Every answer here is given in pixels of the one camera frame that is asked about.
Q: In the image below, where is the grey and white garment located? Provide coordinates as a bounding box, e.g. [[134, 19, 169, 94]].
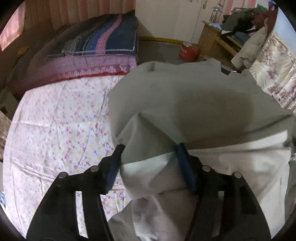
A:
[[108, 60, 295, 240]]

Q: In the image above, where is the pile of dark clothes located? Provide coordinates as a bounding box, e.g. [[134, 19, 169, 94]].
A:
[[221, 5, 278, 45]]

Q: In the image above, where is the pink floral bed sheet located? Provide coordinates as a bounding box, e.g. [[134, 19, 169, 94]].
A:
[[3, 76, 121, 235]]

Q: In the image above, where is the purple dotted folded quilt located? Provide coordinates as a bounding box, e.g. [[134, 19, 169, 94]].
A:
[[8, 55, 137, 95]]

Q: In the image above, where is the floral beige curtain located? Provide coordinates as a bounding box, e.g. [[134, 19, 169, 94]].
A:
[[249, 32, 295, 113]]

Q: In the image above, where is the red round container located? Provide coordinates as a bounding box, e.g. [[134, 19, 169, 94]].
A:
[[179, 42, 200, 62]]

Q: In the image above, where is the wooden desk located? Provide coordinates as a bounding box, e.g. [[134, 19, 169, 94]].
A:
[[198, 21, 243, 63]]

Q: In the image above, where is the navy pink striped folded blanket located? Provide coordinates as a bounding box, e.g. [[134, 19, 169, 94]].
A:
[[45, 9, 138, 59]]

